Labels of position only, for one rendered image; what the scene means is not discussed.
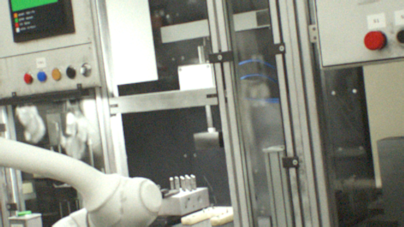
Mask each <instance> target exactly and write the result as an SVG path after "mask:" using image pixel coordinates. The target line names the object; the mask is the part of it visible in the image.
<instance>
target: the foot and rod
mask: <svg viewBox="0 0 404 227"><path fill-rule="evenodd" d="M206 115H207V124H208V129H209V131H204V132H199V133H194V142H195V149H196V150H197V149H210V148H222V147H225V146H224V137H223V131H222V130H215V122H214V116H213V107H212V105H210V106H206Z"/></svg>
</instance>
